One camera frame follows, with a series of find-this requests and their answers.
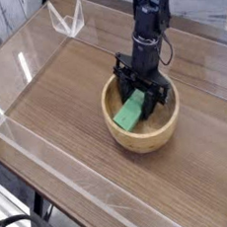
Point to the green rectangular block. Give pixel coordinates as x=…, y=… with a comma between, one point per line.
x=129, y=114

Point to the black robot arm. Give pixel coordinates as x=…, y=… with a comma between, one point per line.
x=152, y=18

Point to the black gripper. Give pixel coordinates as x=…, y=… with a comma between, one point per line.
x=140, y=71

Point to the black table leg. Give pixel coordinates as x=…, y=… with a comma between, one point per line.
x=38, y=204

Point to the brown wooden bowl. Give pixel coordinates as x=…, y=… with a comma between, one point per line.
x=147, y=135

